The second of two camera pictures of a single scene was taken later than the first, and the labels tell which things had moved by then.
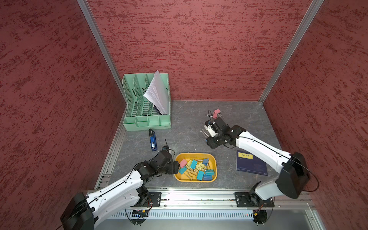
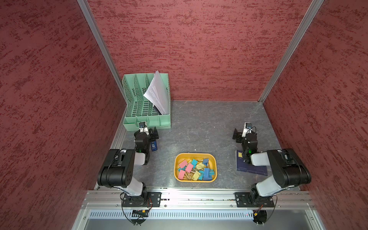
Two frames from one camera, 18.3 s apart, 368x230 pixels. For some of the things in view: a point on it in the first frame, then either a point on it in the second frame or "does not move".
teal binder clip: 193,164 does not move
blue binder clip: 205,161 does not move
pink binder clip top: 218,111 -> 189,167
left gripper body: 168,169 -> 153,136
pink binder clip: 183,163 does not move
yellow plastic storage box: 197,156 does not move
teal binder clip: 200,175 does not move
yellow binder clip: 204,133 -> 196,175
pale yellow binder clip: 201,167 does not move
